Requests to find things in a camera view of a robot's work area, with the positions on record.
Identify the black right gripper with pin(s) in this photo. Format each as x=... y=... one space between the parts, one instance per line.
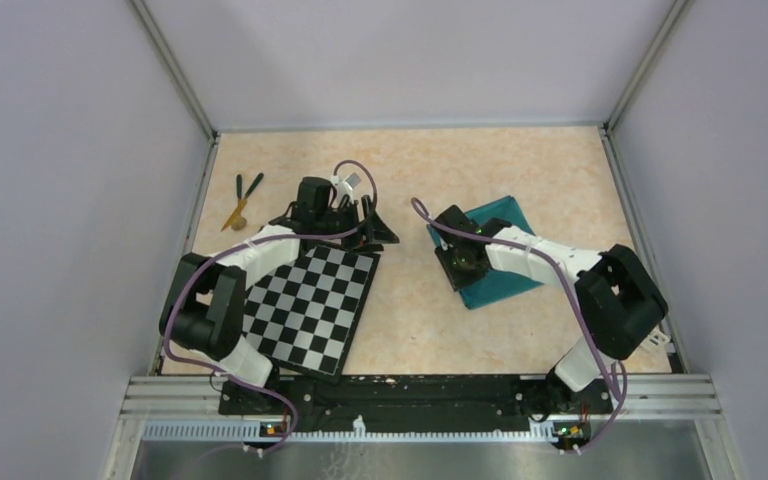
x=457 y=280

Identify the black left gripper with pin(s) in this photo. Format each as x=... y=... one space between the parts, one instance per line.
x=375 y=230

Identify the teal cloth napkin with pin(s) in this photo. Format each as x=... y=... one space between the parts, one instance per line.
x=482 y=286

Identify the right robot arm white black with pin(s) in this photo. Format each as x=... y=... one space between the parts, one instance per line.
x=615 y=301

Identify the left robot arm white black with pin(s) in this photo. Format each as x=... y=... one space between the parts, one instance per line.
x=205 y=307

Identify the black white checkerboard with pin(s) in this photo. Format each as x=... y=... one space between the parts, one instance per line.
x=303 y=316

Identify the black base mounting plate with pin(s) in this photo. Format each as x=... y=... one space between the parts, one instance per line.
x=529 y=394

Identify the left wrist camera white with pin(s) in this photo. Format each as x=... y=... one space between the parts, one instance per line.
x=345 y=186

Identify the green handled gold spoon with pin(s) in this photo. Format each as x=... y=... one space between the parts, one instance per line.
x=257 y=180

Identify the aluminium front rail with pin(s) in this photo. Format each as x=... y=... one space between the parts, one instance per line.
x=194 y=408

